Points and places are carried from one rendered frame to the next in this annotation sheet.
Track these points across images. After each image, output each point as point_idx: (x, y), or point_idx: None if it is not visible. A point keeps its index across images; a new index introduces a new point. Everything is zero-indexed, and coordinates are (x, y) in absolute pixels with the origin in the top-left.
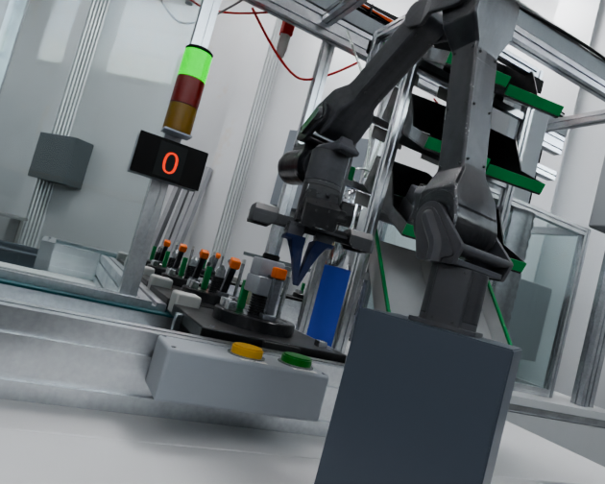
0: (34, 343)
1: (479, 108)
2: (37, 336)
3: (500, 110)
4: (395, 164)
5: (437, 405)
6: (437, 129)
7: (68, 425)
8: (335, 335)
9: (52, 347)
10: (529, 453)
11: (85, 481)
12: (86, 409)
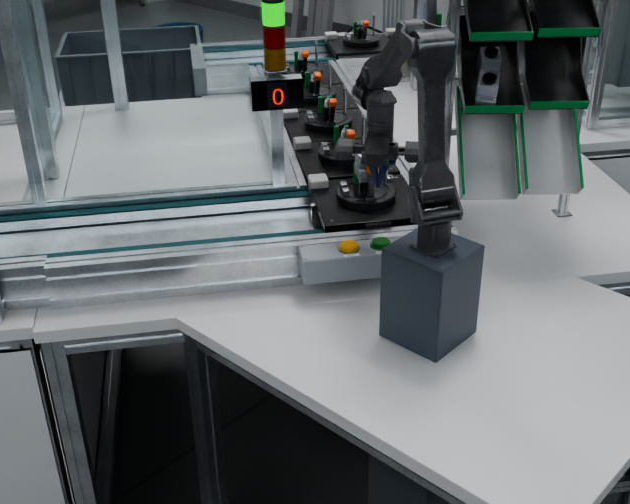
0: (238, 265)
1: (433, 124)
2: (239, 260)
3: None
4: None
5: (418, 294)
6: None
7: (267, 302)
8: None
9: (247, 264)
10: (606, 245)
11: (280, 333)
12: (273, 287)
